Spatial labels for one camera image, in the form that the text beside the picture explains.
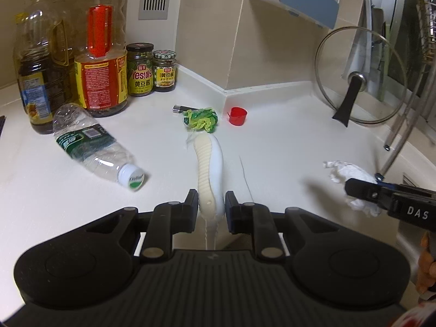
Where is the clear plastic water bottle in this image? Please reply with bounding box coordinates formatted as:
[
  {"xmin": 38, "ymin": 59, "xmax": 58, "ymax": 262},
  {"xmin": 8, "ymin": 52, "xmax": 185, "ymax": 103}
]
[{"xmin": 53, "ymin": 103, "xmax": 145, "ymax": 191}]

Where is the oil bottle yellow cap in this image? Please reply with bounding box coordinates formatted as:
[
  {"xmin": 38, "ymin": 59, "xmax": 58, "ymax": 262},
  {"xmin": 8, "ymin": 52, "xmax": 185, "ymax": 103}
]
[{"xmin": 13, "ymin": 12, "xmax": 29, "ymax": 75}]

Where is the red plastic cap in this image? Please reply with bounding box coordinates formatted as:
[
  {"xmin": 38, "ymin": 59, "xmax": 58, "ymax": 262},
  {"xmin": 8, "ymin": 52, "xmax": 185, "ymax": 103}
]
[{"xmin": 228, "ymin": 107, "xmax": 249, "ymax": 125}]

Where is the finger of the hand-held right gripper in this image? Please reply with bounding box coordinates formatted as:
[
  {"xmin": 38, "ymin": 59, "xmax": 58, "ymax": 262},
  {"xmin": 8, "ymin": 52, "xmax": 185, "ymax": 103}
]
[
  {"xmin": 375, "ymin": 174, "xmax": 436, "ymax": 198},
  {"xmin": 345, "ymin": 178, "xmax": 396, "ymax": 212}
]

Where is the glass pot lid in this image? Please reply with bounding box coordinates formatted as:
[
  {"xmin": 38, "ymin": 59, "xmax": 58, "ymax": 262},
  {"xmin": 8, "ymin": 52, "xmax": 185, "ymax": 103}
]
[{"xmin": 314, "ymin": 26, "xmax": 407, "ymax": 128}]

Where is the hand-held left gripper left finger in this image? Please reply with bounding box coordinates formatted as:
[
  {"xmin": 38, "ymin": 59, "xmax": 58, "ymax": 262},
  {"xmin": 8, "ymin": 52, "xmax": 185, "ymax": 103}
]
[{"xmin": 85, "ymin": 190, "xmax": 199, "ymax": 264}]

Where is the clear oil bottle gold cap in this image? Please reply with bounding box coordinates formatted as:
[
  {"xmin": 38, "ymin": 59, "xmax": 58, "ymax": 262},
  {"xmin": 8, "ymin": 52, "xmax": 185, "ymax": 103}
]
[{"xmin": 51, "ymin": 0, "xmax": 78, "ymax": 87}]

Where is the large sauce jar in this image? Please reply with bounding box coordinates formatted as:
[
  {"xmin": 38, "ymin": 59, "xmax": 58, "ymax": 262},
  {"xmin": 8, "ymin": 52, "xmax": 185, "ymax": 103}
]
[{"xmin": 126, "ymin": 43, "xmax": 155, "ymax": 98}]

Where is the person's right hand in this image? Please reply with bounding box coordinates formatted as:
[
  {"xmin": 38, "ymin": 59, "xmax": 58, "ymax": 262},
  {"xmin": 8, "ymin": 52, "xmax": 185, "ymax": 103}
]
[{"xmin": 417, "ymin": 231, "xmax": 436, "ymax": 295}]

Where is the metal dish rack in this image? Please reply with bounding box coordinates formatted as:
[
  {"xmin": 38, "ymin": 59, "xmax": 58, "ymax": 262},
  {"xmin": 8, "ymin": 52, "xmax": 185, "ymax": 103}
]
[{"xmin": 383, "ymin": 0, "xmax": 436, "ymax": 184}]

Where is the red white patterned clothing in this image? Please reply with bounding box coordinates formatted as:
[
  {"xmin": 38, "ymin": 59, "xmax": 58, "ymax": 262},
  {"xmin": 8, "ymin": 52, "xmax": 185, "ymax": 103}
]
[{"xmin": 397, "ymin": 305, "xmax": 436, "ymax": 327}]

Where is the green yellow mesh net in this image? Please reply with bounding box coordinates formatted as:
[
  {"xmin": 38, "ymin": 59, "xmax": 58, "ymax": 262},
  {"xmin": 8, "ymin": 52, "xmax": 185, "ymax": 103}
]
[{"xmin": 182, "ymin": 108, "xmax": 219, "ymax": 133}]

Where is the large oil bottle red handle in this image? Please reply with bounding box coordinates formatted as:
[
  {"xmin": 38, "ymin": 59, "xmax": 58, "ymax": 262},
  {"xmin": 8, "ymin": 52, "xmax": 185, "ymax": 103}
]
[{"xmin": 74, "ymin": 0, "xmax": 129, "ymax": 118}]

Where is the white tissue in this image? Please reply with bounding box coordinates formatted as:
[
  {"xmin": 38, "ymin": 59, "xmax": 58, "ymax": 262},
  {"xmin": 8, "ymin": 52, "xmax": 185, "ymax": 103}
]
[{"xmin": 323, "ymin": 160, "xmax": 384, "ymax": 217}]

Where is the dark oil bottle blue label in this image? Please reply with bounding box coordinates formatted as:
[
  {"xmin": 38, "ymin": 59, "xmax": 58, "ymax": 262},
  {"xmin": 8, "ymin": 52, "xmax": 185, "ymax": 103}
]
[{"xmin": 17, "ymin": 0, "xmax": 57, "ymax": 135}]

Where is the small sauce jar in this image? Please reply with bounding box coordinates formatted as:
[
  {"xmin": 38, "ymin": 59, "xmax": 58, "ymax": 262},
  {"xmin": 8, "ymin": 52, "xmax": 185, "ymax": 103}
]
[{"xmin": 152, "ymin": 50, "xmax": 178, "ymax": 92}]

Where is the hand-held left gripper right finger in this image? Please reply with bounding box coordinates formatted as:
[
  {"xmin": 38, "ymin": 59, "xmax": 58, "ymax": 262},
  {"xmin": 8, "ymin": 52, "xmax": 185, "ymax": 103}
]
[{"xmin": 225, "ymin": 191, "xmax": 339, "ymax": 263}]

